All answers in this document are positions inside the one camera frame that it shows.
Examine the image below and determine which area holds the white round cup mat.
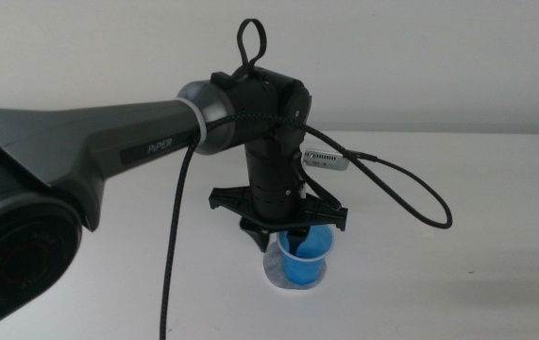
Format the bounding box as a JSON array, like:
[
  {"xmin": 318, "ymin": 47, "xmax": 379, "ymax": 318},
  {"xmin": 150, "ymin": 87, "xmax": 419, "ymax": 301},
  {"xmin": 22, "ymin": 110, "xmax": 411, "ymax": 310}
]
[{"xmin": 262, "ymin": 240, "xmax": 328, "ymax": 291}]

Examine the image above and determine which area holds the black looped cable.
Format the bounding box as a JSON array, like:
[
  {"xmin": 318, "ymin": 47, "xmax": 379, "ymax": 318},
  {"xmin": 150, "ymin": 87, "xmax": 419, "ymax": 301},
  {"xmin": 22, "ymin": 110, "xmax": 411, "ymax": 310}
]
[{"xmin": 236, "ymin": 18, "xmax": 269, "ymax": 79}]

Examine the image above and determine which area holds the short smooth black cable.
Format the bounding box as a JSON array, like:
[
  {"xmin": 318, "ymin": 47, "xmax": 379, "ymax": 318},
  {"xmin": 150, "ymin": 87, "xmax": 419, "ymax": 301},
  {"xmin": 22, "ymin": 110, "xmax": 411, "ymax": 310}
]
[{"xmin": 291, "ymin": 149, "xmax": 344, "ymax": 213}]

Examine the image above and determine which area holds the blue plastic cup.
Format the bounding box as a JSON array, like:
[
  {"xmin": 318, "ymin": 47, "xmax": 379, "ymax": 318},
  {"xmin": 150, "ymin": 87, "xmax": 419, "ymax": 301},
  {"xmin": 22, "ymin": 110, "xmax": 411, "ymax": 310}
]
[{"xmin": 276, "ymin": 224, "xmax": 336, "ymax": 287}]

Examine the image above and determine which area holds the black braided cable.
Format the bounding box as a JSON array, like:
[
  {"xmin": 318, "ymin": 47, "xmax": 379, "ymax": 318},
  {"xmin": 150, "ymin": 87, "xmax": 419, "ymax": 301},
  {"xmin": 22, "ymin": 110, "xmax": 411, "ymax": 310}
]
[{"xmin": 158, "ymin": 111, "xmax": 454, "ymax": 340}]

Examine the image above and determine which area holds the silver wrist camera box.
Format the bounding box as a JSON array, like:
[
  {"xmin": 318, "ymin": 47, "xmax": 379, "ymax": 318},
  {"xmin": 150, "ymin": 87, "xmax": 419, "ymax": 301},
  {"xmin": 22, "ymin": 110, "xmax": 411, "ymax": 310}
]
[{"xmin": 300, "ymin": 147, "xmax": 350, "ymax": 172}]

